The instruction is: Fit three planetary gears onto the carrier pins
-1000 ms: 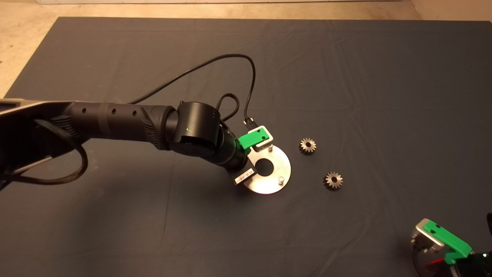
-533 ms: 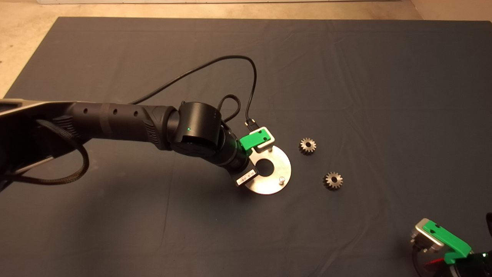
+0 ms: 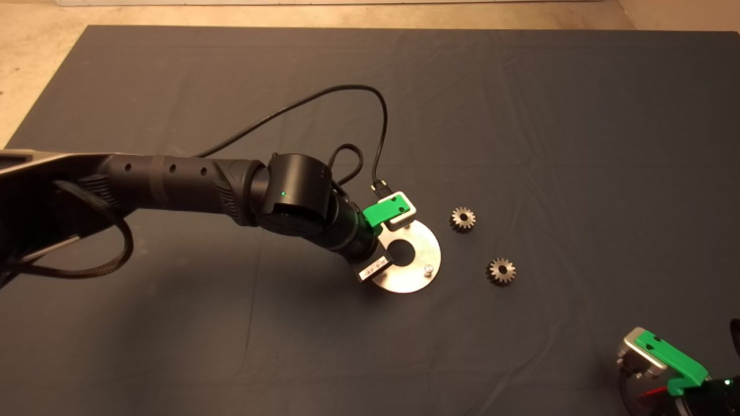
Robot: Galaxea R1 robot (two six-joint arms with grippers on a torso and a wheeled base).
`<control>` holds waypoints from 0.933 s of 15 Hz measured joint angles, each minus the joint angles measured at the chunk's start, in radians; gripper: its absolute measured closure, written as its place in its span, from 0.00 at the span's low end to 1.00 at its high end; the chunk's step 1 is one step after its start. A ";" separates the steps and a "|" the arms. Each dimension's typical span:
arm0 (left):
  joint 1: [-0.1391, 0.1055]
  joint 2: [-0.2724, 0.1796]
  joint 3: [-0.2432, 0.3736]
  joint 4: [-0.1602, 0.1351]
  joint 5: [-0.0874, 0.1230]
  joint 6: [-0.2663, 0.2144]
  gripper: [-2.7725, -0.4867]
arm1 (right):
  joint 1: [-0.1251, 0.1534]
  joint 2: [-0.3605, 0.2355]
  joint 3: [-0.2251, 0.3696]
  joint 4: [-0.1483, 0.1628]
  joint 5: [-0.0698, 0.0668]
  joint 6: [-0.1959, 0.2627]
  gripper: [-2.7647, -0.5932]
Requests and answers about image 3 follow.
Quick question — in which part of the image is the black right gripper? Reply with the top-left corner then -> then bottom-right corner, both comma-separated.
636,388 -> 715,416

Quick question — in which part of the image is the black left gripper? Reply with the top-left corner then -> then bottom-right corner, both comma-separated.
317,191 -> 392,283

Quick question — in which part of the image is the small steel planetary gear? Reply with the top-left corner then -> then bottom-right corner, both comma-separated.
449,206 -> 477,234
486,257 -> 517,286

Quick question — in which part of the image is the round metal carrier plate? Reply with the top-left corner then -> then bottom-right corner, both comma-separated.
372,220 -> 442,294

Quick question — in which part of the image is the dark grey table cloth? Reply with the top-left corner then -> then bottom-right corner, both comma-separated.
0,24 -> 740,416

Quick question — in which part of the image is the green right camera mount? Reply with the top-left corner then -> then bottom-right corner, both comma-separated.
634,330 -> 711,396

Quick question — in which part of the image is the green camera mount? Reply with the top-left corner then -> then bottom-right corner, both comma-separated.
362,195 -> 409,229
634,330 -> 711,396

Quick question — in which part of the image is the green left camera mount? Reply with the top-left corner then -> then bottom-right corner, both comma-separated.
362,195 -> 409,229

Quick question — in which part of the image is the silver right camera box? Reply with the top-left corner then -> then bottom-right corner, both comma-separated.
617,327 -> 668,382

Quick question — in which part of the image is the silver camera box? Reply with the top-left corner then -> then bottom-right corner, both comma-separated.
386,194 -> 417,228
617,327 -> 668,382

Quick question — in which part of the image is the silver left camera box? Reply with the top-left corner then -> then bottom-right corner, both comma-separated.
386,194 -> 417,228

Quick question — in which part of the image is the thick braided black cable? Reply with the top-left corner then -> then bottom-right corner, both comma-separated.
12,180 -> 135,279

